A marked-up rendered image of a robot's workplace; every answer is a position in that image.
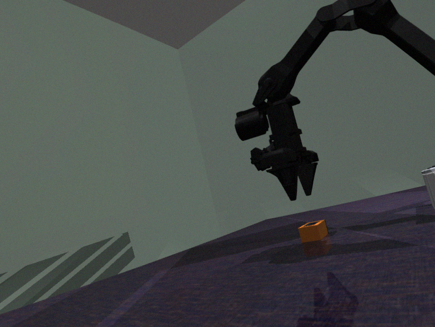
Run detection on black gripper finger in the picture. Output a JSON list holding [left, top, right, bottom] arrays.
[[298, 162, 318, 196], [266, 163, 298, 201]]

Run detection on orange block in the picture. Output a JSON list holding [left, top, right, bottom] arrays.
[[298, 220, 329, 243]]

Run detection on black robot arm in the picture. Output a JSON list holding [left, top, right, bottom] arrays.
[[235, 0, 435, 141]]

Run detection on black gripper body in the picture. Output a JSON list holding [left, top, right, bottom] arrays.
[[260, 124, 319, 169]]

